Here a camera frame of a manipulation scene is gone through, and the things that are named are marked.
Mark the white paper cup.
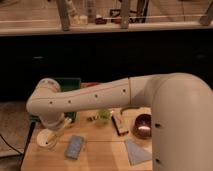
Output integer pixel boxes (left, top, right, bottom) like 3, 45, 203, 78
36, 129, 57, 149

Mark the yellow banana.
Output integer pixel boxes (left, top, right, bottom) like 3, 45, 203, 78
46, 118, 72, 144

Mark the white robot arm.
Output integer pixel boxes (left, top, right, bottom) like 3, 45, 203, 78
26, 73, 213, 171

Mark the small green cup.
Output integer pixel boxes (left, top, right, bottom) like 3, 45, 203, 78
97, 109, 111, 124

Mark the orange plastic bowl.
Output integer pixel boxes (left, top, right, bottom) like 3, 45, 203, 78
81, 82, 99, 88

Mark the black brown rectangular block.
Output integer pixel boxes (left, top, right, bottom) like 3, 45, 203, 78
112, 114, 129, 136

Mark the green plastic tray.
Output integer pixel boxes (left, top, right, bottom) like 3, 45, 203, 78
29, 77, 81, 122

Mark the dark brown bowl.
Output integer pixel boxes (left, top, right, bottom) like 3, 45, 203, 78
133, 114, 151, 139

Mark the blue sponge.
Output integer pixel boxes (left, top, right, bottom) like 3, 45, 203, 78
65, 135, 84, 160

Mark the grey folded cloth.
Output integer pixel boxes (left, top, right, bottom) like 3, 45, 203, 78
124, 139, 152, 165

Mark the black cable left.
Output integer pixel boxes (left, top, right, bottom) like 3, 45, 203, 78
0, 134, 25, 156

